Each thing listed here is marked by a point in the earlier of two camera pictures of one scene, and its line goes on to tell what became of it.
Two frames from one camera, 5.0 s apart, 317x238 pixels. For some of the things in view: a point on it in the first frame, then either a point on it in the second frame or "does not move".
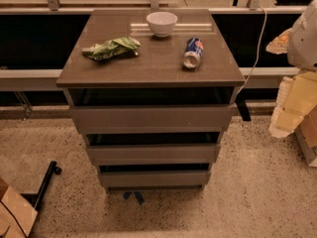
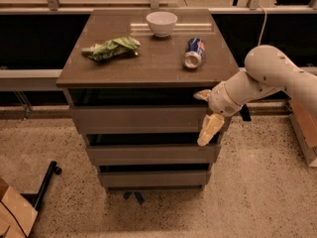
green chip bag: x=112 y=48 does not move
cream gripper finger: x=279 y=45 → x=203 y=94
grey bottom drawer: x=158 y=178 does not move
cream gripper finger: x=297 y=97 → x=211 y=124
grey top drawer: x=152 y=119 does not move
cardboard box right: x=306 y=134 does not move
